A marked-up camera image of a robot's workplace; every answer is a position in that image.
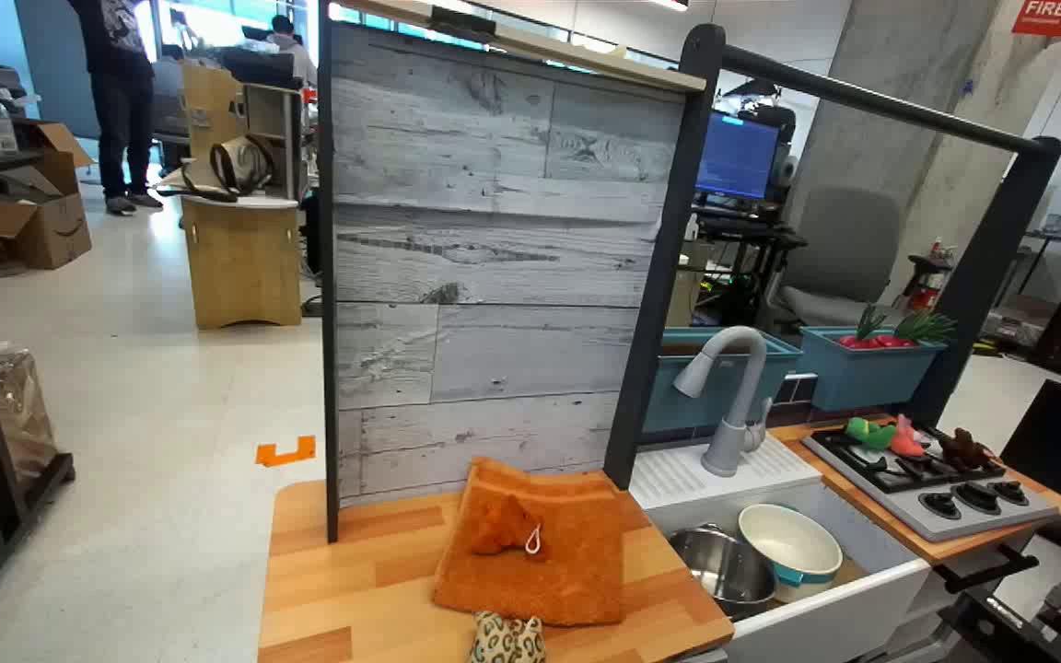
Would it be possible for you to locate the orange towel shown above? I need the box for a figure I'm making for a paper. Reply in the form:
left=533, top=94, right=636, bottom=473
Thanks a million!
left=431, top=458, right=624, bottom=625

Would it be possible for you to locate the green plush toy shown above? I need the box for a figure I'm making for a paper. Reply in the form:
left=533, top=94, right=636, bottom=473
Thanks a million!
left=846, top=415, right=895, bottom=450

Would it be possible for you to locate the pink plush toy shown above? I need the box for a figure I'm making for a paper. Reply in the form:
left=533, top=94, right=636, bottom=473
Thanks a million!
left=892, top=415, right=944, bottom=459

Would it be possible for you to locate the steel pot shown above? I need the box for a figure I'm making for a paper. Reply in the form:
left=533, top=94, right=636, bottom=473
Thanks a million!
left=671, top=527, right=776, bottom=610

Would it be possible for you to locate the white teal-rimmed pot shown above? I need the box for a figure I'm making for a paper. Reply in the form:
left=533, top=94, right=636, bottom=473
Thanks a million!
left=736, top=505, right=845, bottom=585

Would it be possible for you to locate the toy stove top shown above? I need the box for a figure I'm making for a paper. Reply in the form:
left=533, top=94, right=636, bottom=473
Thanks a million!
left=807, top=426, right=1057, bottom=540

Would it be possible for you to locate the white sink unit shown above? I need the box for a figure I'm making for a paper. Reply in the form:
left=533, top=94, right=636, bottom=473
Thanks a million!
left=629, top=439, right=930, bottom=663

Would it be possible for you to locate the grey wood backsplash panel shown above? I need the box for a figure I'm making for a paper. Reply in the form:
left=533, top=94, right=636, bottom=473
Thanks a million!
left=321, top=24, right=684, bottom=509

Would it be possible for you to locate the teal planter box left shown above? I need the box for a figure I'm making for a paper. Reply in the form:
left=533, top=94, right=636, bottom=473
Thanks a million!
left=644, top=327, right=798, bottom=434

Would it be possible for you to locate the teal planter box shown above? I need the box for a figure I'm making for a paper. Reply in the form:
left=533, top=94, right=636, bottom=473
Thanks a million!
left=798, top=327, right=939, bottom=412
left=644, top=327, right=798, bottom=434

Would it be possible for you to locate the grey toy faucet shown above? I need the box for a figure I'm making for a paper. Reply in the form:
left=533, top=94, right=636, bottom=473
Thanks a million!
left=675, top=324, right=768, bottom=479

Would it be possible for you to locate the blue monitor screen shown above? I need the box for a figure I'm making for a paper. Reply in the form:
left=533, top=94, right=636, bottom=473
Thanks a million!
left=698, top=116, right=776, bottom=203

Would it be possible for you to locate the wooden stool cabinet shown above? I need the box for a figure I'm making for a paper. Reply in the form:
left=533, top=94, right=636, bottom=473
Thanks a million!
left=184, top=195, right=303, bottom=327

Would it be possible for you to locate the patterned small cloth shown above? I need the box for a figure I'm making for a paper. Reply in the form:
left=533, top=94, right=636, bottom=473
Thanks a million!
left=469, top=610, right=545, bottom=663

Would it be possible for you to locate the teal planter box right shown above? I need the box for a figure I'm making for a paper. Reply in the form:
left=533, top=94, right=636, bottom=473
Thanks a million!
left=798, top=327, right=939, bottom=412

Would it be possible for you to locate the grey office chair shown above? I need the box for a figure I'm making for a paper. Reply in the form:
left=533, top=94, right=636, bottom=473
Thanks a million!
left=775, top=186, right=901, bottom=324

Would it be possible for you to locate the person standing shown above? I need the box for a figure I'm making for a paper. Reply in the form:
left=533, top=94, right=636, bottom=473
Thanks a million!
left=68, top=0, right=157, bottom=219

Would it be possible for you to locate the cardboard box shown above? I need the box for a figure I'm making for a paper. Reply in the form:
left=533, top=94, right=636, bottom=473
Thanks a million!
left=0, top=121, right=92, bottom=270

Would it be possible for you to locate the orange floor bracket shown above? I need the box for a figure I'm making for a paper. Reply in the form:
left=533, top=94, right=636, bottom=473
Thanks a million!
left=255, top=434, right=317, bottom=468

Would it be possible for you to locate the black frame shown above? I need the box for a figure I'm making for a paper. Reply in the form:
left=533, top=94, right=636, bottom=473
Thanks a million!
left=605, top=24, right=1061, bottom=489

